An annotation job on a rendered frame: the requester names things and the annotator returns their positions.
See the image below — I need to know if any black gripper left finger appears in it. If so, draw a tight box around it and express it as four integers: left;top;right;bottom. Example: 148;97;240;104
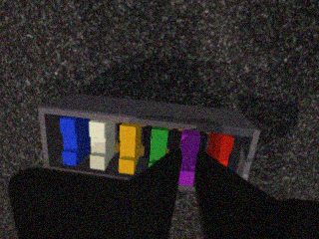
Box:
8;148;182;239

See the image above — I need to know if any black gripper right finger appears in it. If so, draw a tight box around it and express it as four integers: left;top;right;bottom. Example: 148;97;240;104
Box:
194;151;319;239

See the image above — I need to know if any violet blade fuse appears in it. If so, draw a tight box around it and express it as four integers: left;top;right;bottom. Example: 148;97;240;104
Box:
178;129;201;186

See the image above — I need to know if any red fuse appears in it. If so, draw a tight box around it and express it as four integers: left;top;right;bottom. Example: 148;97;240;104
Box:
207;132;234;166

